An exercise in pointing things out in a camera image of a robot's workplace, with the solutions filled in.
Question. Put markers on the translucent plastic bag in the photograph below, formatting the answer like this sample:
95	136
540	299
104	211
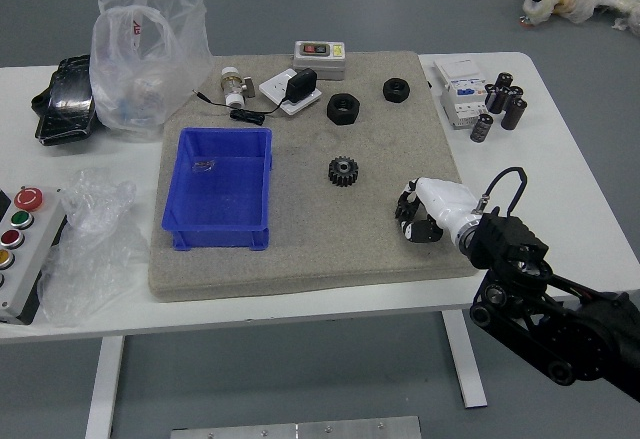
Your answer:
145	59

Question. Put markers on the black gear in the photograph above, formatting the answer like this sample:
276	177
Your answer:
344	172

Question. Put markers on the small black nut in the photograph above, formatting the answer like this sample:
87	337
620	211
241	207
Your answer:
397	90

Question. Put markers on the white wall socket plate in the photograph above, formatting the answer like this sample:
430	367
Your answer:
272	88

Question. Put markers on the black plastic tray stack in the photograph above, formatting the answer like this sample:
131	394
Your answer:
62	104

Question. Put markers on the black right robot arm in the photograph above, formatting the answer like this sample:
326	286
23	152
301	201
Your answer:
530	279

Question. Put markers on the crumpled clear plastic film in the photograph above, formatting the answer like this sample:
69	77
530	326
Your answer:
90	249

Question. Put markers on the white circuit breaker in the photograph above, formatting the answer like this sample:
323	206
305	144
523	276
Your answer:
462	91

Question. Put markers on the grey switch box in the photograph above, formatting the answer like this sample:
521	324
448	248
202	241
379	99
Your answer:
320	61

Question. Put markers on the blue plastic box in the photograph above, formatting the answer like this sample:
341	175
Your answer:
220	194

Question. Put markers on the brass valve with white ends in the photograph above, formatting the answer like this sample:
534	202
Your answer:
232	86

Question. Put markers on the white table leg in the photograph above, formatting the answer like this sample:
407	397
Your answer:
105	389
465	359

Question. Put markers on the black capacitor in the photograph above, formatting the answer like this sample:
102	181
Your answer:
515	92
504	80
481	127
495	99
515	113

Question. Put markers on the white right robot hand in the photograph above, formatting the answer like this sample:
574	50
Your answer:
445	201

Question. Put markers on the big black nut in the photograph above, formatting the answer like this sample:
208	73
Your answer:
344	108

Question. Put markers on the grey push-button control box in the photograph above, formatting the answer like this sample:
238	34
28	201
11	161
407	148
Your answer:
22	254

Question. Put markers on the small clear plastic piece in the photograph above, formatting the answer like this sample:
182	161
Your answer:
204	166

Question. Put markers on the black power adapter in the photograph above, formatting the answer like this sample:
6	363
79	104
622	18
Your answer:
301	84

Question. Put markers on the grey-brown mat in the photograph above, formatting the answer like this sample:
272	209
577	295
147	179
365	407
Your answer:
310	239

